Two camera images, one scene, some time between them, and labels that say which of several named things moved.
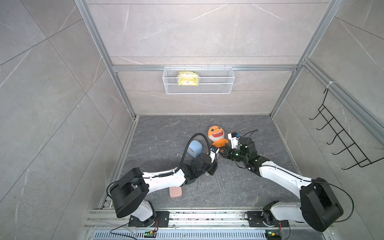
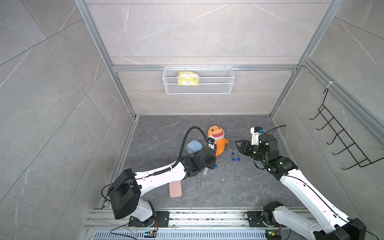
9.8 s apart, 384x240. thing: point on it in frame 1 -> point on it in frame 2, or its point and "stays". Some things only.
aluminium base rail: (204, 225) stays
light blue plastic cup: (194, 148) stays
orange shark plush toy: (216, 134) stays
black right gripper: (226, 154) -> (241, 149)
